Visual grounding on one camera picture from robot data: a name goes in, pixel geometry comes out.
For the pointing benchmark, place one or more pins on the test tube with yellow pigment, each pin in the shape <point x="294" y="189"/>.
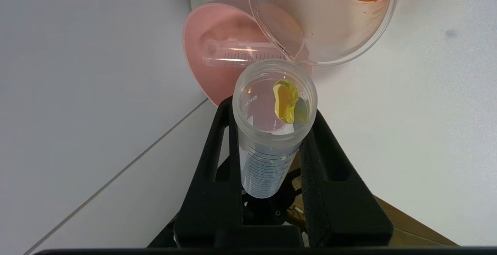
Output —
<point x="264" y="169"/>

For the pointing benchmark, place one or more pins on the pink bowl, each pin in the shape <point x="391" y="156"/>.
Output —
<point x="217" y="80"/>

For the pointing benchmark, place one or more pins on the clear glass beaker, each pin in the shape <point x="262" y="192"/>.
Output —
<point x="330" y="26"/>

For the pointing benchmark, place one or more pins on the test tube with red pigment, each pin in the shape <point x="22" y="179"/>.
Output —
<point x="229" y="53"/>

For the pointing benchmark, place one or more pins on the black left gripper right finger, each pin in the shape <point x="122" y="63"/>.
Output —
<point x="337" y="200"/>

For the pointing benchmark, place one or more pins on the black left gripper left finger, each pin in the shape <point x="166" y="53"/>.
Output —
<point x="209" y="208"/>

